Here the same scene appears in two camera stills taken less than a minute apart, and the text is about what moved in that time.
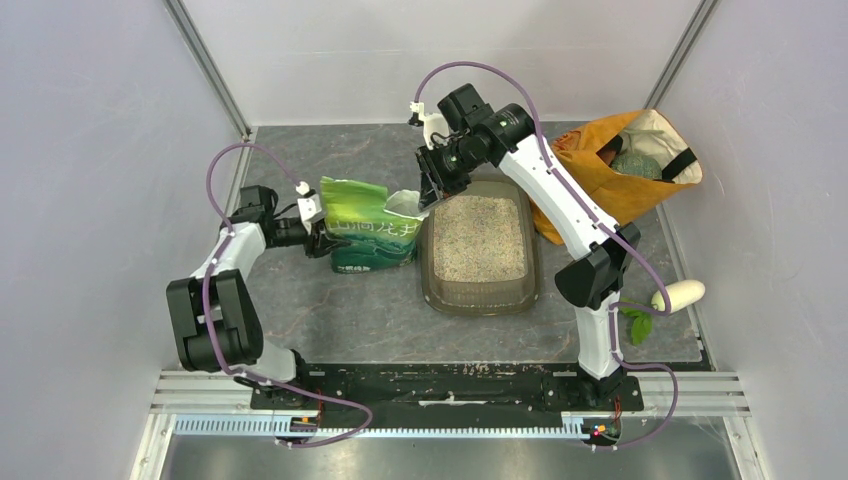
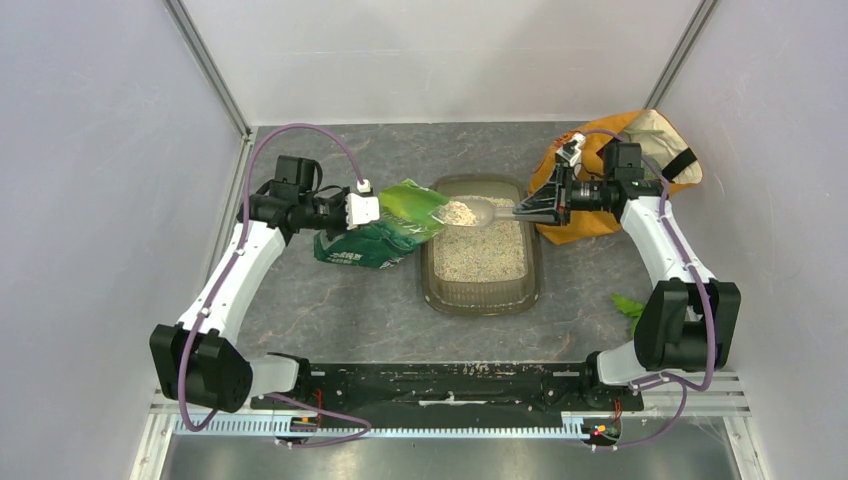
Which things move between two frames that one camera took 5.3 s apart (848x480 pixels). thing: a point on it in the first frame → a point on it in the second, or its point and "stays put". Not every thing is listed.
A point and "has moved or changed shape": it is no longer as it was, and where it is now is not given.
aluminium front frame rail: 701,393 stays put
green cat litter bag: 368,227 has moved or changed shape
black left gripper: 323,244 → 340,197
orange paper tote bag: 588,154 stays put
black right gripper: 430,193 → 552,201
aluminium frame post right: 681,53 stays put
